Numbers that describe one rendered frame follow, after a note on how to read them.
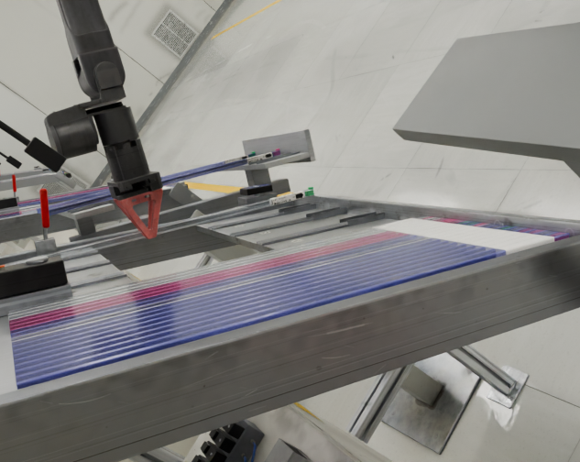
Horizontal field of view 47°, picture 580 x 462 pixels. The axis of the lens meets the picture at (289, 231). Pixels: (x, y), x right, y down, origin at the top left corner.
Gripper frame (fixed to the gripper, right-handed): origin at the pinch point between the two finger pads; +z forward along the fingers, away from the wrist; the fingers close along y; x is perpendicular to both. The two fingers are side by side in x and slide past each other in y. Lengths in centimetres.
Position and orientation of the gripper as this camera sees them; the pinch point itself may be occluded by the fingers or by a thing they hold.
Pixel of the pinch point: (149, 233)
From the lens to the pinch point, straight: 106.4
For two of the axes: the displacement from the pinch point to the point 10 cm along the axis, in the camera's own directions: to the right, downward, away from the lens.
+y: 4.2, 0.9, -9.0
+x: 8.8, -3.1, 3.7
